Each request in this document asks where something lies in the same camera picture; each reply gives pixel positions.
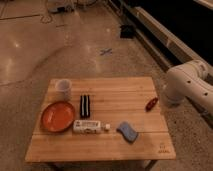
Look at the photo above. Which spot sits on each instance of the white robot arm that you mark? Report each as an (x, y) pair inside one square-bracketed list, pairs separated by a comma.
[(188, 80)]

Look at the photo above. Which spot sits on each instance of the white ceramic cup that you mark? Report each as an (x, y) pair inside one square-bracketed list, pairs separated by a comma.
[(63, 89)]

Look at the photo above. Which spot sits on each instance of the black white striped block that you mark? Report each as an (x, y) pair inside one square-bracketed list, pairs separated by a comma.
[(85, 106)]

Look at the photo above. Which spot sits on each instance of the white labelled bottle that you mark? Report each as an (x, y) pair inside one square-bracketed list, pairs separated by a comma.
[(90, 126)]

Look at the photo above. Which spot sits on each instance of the blue sponge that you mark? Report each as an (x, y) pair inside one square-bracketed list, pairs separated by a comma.
[(128, 133)]

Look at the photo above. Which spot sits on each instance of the orange plate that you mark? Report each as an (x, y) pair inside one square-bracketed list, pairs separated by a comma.
[(57, 116)]

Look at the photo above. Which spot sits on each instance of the black box on floor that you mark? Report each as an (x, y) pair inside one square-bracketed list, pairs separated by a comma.
[(127, 31)]

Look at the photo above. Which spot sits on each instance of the grey device on floor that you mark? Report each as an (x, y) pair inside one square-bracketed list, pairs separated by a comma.
[(55, 6)]

